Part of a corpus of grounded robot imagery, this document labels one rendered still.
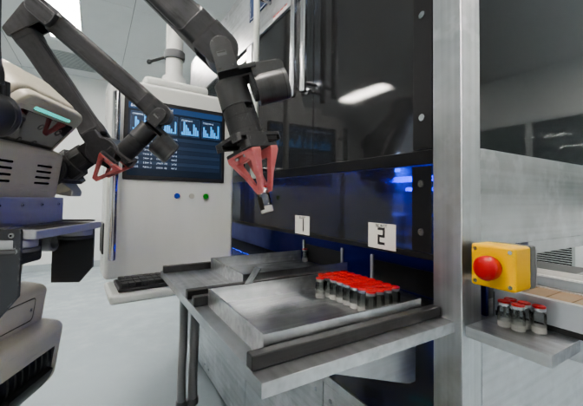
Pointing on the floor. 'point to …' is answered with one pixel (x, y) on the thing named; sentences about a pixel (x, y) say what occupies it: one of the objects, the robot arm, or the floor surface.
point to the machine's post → (456, 182)
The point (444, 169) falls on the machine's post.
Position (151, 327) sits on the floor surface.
